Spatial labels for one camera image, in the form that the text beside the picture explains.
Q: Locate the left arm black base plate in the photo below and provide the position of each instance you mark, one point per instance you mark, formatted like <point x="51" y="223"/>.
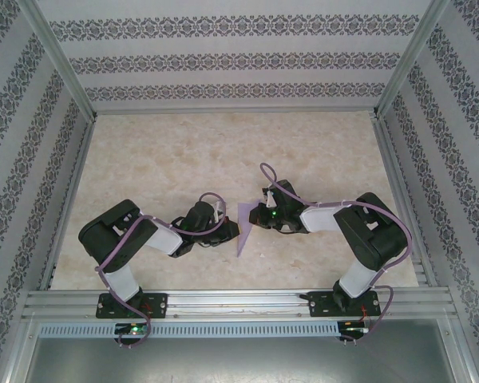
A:
<point x="159" y="305"/>

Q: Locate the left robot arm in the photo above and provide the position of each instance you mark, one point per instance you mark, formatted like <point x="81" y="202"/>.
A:
<point x="112" y="235"/>

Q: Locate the aluminium mounting rail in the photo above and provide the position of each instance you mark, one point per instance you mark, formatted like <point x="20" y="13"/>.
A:
<point x="239" y="305"/>

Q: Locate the grey metal sheet panel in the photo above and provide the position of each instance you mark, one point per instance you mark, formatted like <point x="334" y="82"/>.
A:
<point x="239" y="363"/>

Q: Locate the aluminium frame leg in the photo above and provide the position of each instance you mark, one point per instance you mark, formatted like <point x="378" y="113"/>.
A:
<point x="14" y="359"/>
<point x="463" y="359"/>

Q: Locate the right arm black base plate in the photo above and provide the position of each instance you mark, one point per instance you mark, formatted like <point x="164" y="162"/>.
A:
<point x="319" y="305"/>

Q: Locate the purple square paper sheet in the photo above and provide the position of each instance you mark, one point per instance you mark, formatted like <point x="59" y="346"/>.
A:
<point x="245" y="223"/>

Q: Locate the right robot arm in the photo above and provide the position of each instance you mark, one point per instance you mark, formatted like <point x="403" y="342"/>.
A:
<point x="379" y="239"/>

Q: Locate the aluminium back rail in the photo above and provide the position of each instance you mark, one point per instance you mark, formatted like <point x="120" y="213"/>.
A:
<point x="235" y="112"/>

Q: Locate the small controller board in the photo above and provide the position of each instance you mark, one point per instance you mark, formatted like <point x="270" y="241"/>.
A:
<point x="133" y="329"/>
<point x="355" y="328"/>

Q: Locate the aluminium frame post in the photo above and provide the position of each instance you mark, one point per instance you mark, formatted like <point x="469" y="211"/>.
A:
<point x="408" y="56"/>
<point x="60" y="56"/>

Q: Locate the aluminium side rail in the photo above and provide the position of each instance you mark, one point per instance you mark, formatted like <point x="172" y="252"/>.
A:
<point x="71" y="199"/>
<point x="402" y="199"/>

